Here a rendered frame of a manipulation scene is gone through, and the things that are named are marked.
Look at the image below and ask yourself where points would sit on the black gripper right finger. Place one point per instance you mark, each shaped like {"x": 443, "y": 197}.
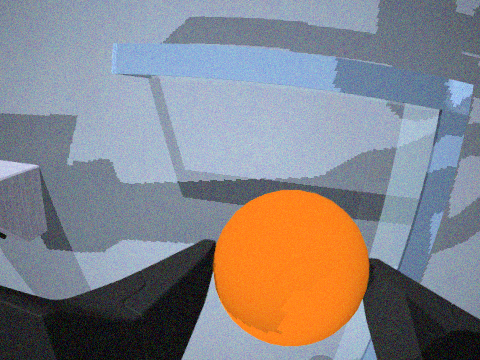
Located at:
{"x": 406, "y": 321}

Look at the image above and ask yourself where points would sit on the clear low l-shaped wall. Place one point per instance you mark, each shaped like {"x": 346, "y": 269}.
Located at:
{"x": 404, "y": 189}

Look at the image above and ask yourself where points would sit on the orange ball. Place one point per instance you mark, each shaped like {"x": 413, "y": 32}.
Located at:
{"x": 291, "y": 268}

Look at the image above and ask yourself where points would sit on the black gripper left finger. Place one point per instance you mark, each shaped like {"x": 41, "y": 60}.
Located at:
{"x": 149, "y": 315}

